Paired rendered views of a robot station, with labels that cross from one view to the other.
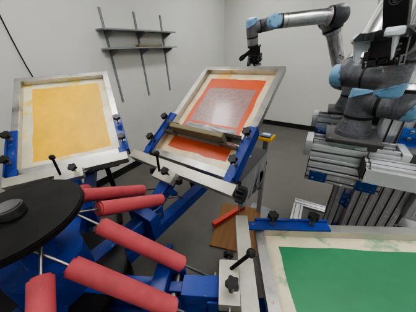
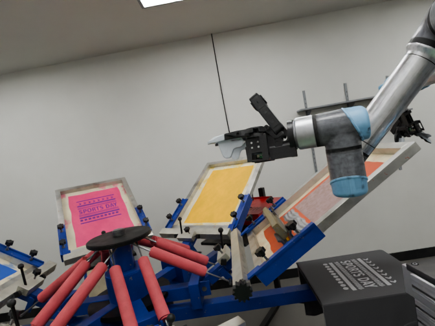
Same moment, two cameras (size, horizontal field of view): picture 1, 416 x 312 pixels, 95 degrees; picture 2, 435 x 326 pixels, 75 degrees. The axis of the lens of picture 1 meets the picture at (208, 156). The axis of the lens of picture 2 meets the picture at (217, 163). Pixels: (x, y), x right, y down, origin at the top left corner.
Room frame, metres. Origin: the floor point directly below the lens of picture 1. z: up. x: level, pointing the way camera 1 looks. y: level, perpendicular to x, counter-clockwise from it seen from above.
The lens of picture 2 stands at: (0.04, -0.96, 1.65)
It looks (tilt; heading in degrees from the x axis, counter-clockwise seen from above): 2 degrees down; 56
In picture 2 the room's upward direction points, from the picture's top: 10 degrees counter-clockwise
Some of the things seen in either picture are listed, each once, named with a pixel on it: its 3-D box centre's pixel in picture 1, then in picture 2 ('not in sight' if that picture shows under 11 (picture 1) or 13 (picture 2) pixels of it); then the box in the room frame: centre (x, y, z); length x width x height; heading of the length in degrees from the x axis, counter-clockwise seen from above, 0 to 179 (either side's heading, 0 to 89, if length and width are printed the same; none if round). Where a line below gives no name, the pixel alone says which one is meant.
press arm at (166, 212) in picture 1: (187, 200); (257, 299); (0.87, 0.14, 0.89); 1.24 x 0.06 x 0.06; 144
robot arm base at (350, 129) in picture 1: (355, 124); not in sight; (0.88, -0.74, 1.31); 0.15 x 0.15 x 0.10
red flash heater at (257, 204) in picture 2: not in sight; (249, 210); (1.66, 1.08, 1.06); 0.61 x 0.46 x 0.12; 24
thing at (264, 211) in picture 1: (262, 177); not in sight; (1.61, -0.55, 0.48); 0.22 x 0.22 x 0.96; 54
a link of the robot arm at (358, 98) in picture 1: (364, 100); not in sight; (0.88, -0.74, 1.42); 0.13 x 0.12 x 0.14; 35
